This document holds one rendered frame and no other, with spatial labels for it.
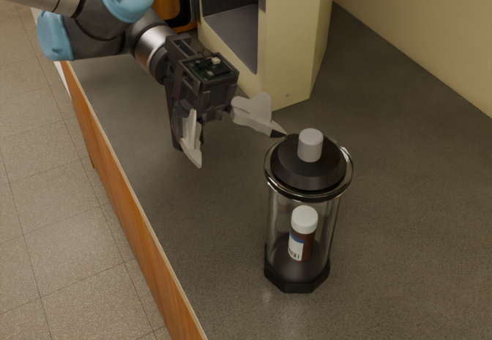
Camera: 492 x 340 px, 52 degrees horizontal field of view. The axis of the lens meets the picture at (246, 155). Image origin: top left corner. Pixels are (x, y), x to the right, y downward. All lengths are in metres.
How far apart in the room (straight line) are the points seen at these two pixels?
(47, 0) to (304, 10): 0.46
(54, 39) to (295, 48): 0.44
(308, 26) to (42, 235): 1.48
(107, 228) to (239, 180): 1.23
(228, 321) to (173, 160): 0.33
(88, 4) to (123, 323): 1.34
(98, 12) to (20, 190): 1.72
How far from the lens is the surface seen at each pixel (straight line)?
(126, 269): 1.95
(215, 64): 0.72
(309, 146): 0.58
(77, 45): 0.77
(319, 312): 0.76
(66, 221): 2.14
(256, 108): 0.73
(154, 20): 0.81
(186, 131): 0.68
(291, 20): 0.93
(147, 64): 0.78
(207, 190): 0.88
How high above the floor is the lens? 1.60
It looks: 45 degrees down
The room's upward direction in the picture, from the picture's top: straight up
